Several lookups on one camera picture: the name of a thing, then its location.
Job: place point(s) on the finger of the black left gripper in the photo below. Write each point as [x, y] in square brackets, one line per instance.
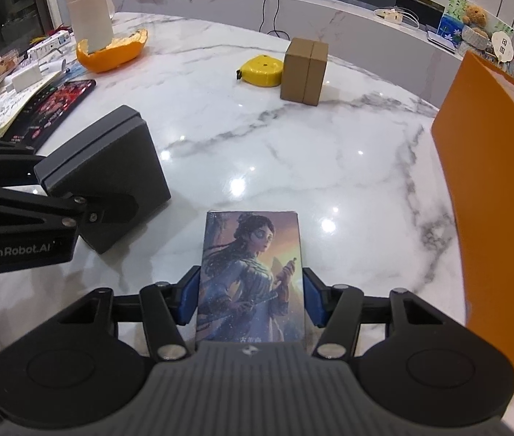
[53, 211]
[16, 158]

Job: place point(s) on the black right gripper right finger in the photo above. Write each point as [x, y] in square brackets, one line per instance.
[337, 311]

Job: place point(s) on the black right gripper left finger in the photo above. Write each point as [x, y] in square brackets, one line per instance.
[165, 307]

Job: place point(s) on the dark grey gift box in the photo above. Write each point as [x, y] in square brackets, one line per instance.
[113, 166]

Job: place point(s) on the illustrated card box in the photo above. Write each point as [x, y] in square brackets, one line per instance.
[251, 282]

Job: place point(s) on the smartphone with lit screen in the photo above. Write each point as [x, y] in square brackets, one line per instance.
[45, 112]

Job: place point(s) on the orange peel bowl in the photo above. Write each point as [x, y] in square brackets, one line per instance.
[116, 54]

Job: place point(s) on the yellow tape measure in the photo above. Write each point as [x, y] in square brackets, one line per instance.
[261, 71]

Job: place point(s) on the orange storage box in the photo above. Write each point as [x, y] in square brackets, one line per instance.
[473, 133]

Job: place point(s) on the brown cardboard box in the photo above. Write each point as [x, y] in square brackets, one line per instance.
[304, 70]

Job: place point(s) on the white power strip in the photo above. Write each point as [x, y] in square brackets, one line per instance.
[390, 14]

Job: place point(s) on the white round fan sign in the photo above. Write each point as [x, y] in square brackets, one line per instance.
[502, 47]

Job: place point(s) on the small teddy bear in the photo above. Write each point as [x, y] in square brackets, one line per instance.
[474, 15]

